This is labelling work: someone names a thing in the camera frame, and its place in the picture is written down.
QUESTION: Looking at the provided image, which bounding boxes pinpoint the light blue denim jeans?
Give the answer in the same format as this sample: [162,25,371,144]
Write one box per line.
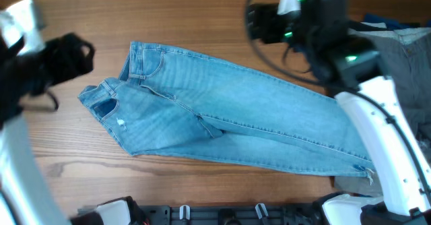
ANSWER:
[79,42,374,176]

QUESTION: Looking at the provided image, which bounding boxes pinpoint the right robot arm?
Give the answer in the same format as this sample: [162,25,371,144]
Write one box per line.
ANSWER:
[244,0,430,224]

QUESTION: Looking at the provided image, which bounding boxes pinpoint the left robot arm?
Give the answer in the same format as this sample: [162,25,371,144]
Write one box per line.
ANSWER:
[1,0,139,224]

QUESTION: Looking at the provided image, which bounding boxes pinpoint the dark blue folded garment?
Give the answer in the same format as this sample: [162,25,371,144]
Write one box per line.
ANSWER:
[362,13,430,30]

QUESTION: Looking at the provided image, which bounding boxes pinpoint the grey folded shorts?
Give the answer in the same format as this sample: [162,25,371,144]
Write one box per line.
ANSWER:
[333,26,431,197]

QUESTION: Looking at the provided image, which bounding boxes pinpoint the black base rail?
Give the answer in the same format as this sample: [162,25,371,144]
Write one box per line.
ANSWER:
[76,203,324,225]

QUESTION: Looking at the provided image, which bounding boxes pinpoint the right grey rail clip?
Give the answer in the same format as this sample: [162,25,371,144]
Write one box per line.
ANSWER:
[255,203,269,220]

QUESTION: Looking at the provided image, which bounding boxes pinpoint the grey rail clip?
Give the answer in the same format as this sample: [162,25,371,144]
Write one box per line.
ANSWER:
[179,205,191,221]
[255,203,269,220]

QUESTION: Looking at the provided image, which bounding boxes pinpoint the left grey rail clip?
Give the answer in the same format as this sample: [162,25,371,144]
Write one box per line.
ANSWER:
[179,205,191,221]

